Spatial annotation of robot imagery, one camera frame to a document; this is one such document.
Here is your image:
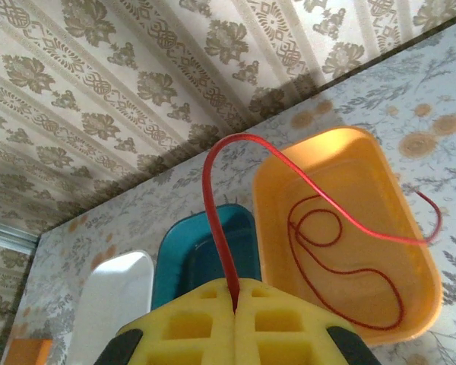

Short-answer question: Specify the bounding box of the aluminium frame post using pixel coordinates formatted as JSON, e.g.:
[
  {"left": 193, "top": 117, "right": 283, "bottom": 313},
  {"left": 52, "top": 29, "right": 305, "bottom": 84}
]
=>
[{"left": 0, "top": 218, "right": 39, "bottom": 254}]

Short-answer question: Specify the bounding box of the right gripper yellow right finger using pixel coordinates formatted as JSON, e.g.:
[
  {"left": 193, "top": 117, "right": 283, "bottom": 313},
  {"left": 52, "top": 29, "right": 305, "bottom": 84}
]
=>
[{"left": 235, "top": 277, "right": 383, "bottom": 365}]

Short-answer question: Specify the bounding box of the teal plastic bin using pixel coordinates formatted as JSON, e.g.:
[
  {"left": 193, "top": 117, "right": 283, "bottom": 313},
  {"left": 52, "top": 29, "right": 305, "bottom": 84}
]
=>
[{"left": 150, "top": 204, "right": 265, "bottom": 311}]

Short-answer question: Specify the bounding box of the thin dark red cable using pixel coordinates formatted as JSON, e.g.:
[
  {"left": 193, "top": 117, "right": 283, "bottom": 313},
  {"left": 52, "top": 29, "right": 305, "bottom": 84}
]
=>
[{"left": 287, "top": 192, "right": 406, "bottom": 331}]

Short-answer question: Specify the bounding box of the orange wooden block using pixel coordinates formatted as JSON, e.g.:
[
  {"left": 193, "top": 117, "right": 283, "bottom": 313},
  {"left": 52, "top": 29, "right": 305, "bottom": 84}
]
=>
[{"left": 5, "top": 338, "right": 54, "bottom": 365}]

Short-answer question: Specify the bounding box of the white plastic bin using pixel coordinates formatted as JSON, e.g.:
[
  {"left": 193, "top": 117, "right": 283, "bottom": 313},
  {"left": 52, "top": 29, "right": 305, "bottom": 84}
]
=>
[{"left": 71, "top": 250, "right": 156, "bottom": 365}]

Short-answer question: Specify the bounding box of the orange plastic bin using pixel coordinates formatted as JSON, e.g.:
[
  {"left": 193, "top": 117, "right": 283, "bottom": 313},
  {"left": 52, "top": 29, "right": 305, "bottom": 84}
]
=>
[{"left": 252, "top": 125, "right": 444, "bottom": 347}]

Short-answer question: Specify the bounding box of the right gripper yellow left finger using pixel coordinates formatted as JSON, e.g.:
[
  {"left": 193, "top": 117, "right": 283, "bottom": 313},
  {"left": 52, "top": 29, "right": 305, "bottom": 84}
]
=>
[{"left": 97, "top": 276, "right": 237, "bottom": 365}]

